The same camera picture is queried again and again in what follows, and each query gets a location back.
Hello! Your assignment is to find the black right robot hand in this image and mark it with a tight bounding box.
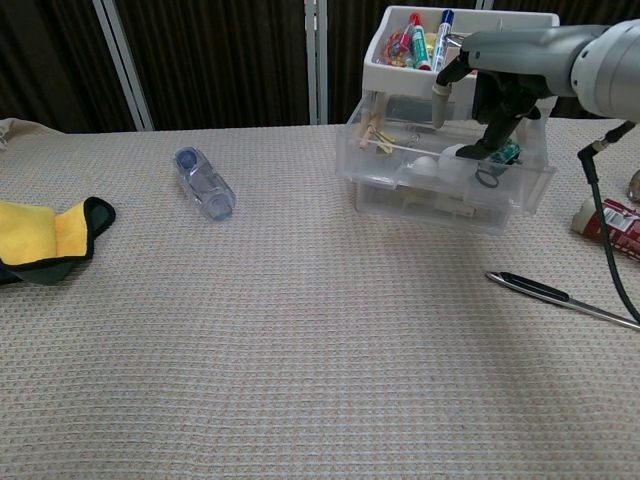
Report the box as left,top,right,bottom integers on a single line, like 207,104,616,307
431,24,604,162

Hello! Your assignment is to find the clear plastic organizer box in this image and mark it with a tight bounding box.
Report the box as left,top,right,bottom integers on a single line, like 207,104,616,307
334,94,557,217

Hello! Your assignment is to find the white plastic drawer unit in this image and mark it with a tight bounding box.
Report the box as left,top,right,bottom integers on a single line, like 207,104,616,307
349,5,560,239

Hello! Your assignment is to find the clear plastic drawer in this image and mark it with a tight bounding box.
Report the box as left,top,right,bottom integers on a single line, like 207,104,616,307
355,195,511,237
355,175,521,216

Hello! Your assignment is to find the blue cap white marker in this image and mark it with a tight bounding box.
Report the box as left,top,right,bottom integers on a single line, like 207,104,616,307
430,9,456,73

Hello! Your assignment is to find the red colourful snack packet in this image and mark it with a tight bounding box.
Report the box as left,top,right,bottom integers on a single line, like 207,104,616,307
382,28,412,67

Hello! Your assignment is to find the white smooth ball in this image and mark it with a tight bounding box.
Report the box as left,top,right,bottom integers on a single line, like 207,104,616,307
412,155,442,179

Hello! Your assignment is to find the wooden clothespin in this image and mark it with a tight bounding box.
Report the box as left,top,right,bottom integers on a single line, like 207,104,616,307
357,112,386,149

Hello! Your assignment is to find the red tube with beige cap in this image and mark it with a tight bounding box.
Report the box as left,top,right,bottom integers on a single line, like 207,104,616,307
570,196,640,261

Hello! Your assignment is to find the black silver pen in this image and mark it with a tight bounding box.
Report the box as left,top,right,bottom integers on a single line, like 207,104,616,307
484,270,640,331

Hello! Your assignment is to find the dark brown pleated curtain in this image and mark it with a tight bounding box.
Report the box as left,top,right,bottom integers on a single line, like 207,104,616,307
0,0,640,134

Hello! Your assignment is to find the clear plastic water bottle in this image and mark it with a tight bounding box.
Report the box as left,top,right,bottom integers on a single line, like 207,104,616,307
173,146,236,223

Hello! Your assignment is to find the beige woven tablecloth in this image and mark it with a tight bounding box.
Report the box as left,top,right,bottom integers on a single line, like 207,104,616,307
0,117,640,480

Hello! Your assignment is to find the yellow black microfiber cloth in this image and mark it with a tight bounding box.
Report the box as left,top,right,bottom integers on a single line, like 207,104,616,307
0,196,117,287

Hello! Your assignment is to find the grey upright divider post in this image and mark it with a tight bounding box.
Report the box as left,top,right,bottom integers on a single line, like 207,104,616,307
304,0,329,125

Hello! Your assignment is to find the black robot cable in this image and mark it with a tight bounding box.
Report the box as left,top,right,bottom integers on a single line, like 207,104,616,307
577,119,640,324

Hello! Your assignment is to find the grey slanted divider post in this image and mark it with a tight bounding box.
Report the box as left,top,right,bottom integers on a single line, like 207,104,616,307
92,0,155,132

